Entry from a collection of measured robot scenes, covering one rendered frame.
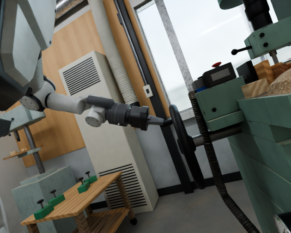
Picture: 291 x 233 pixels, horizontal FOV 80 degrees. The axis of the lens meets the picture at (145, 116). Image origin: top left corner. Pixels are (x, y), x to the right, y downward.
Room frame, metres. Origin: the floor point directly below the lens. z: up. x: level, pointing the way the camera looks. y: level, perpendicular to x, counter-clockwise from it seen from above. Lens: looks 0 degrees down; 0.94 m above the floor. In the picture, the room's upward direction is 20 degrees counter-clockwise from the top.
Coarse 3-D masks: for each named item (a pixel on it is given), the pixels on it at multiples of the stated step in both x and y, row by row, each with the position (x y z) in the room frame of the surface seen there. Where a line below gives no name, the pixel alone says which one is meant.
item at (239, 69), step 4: (244, 64) 0.53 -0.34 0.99; (248, 64) 0.51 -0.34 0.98; (252, 64) 0.51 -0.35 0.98; (236, 68) 0.59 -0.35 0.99; (240, 68) 0.56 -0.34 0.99; (244, 68) 0.54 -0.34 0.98; (248, 68) 0.51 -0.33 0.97; (252, 68) 0.51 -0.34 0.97; (240, 72) 0.57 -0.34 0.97; (244, 72) 0.55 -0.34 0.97; (248, 72) 0.52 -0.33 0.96; (252, 72) 0.51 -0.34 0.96; (244, 76) 0.55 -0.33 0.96; (248, 76) 0.53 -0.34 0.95; (252, 76) 0.51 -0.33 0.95; (256, 76) 0.51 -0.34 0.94; (244, 80) 0.55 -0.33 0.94; (248, 80) 0.54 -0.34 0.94; (252, 80) 0.52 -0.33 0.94; (256, 80) 0.51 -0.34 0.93
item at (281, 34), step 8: (272, 24) 0.50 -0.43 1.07; (280, 24) 0.49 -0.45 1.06; (288, 24) 0.49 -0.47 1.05; (256, 32) 0.50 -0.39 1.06; (264, 32) 0.50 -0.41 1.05; (272, 32) 0.50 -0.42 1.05; (280, 32) 0.49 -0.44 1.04; (288, 32) 0.49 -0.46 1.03; (248, 40) 0.54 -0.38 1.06; (256, 40) 0.51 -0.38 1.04; (264, 40) 0.50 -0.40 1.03; (272, 40) 0.50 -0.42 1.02; (280, 40) 0.50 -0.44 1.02; (288, 40) 0.49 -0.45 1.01; (256, 48) 0.51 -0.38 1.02; (264, 48) 0.50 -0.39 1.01; (272, 48) 0.50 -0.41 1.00; (280, 48) 0.54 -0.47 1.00; (256, 56) 0.53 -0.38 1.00
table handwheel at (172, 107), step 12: (180, 120) 0.48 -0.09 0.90; (180, 132) 0.46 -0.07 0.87; (216, 132) 0.56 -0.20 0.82; (228, 132) 0.55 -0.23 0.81; (240, 132) 0.55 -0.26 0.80; (180, 144) 0.47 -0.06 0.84; (192, 144) 0.56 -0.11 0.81; (204, 144) 0.57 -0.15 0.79; (192, 156) 0.45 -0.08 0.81; (192, 168) 0.45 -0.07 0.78; (204, 180) 0.49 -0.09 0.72
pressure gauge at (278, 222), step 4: (288, 212) 0.32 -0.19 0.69; (276, 216) 0.32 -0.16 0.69; (280, 216) 0.32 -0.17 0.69; (284, 216) 0.31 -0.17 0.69; (288, 216) 0.31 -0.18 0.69; (276, 220) 0.34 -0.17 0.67; (280, 220) 0.31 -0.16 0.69; (284, 220) 0.31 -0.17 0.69; (288, 220) 0.31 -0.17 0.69; (276, 224) 0.34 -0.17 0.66; (280, 224) 0.32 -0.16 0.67; (284, 224) 0.30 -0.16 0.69; (288, 224) 0.30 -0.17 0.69; (280, 228) 0.33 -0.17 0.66; (288, 228) 0.30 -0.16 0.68; (280, 232) 0.34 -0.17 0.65; (288, 232) 0.29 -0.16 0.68
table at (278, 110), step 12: (264, 96) 0.35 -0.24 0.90; (276, 96) 0.30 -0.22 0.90; (288, 96) 0.27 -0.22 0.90; (240, 108) 0.49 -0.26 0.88; (252, 108) 0.41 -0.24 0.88; (264, 108) 0.36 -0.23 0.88; (276, 108) 0.31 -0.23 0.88; (288, 108) 0.28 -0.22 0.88; (216, 120) 0.49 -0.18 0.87; (228, 120) 0.49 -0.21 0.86; (240, 120) 0.48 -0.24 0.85; (252, 120) 0.44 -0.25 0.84; (264, 120) 0.38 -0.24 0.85; (276, 120) 0.33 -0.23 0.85; (288, 120) 0.29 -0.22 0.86
